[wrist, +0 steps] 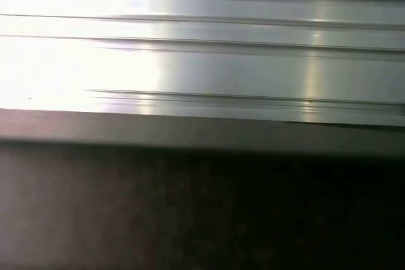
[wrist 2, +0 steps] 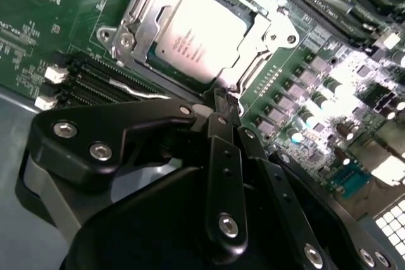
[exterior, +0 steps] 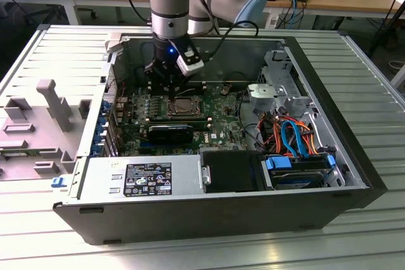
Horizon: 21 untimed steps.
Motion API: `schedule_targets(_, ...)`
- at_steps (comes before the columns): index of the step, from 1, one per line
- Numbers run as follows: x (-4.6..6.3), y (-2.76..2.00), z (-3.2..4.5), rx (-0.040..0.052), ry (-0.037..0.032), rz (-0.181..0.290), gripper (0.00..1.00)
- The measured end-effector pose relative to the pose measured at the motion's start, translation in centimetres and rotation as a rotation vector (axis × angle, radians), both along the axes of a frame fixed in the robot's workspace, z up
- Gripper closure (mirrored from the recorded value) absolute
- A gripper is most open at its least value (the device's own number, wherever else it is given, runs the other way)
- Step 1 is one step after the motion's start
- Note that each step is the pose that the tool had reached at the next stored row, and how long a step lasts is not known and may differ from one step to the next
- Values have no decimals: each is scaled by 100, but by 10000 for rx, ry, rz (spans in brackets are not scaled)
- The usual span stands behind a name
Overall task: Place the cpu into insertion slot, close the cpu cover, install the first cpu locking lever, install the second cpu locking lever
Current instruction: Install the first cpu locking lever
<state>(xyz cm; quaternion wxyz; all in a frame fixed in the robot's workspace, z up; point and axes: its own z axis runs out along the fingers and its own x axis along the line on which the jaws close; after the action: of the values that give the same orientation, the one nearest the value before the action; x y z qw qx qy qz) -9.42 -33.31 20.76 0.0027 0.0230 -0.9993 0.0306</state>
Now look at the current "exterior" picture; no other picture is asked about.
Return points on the silver CPU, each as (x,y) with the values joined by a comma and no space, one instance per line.
(184,104)

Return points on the black graphics card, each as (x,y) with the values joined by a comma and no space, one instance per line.
(171,135)

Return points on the black tripod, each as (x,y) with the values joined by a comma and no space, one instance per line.
(384,23)

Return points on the CPU socket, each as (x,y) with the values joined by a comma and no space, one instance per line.
(190,96)

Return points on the green motherboard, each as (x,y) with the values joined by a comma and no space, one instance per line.
(221,124)

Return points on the black PC case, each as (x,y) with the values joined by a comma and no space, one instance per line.
(190,219)

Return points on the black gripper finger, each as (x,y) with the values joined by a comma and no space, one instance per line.
(156,72)
(178,81)

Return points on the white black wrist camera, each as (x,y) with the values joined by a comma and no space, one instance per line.
(190,61)

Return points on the blue disk carrier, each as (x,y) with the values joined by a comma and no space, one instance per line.
(278,162)

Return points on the grey parts rack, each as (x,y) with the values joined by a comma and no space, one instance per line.
(41,131)

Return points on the hard disk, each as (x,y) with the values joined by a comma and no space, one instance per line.
(297,180)

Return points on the perforated metal drive cage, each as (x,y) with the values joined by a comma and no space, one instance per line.
(278,75)

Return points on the blue plastic clip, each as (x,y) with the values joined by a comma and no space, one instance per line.
(58,182)

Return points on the green RAM stick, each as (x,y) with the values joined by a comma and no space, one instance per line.
(17,154)

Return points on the silver metal drive bracket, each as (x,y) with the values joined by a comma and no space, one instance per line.
(261,91)

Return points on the blue card latch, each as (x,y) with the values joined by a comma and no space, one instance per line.
(100,126)
(96,146)
(107,108)

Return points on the silver power supply unit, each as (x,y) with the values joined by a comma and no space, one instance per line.
(101,175)

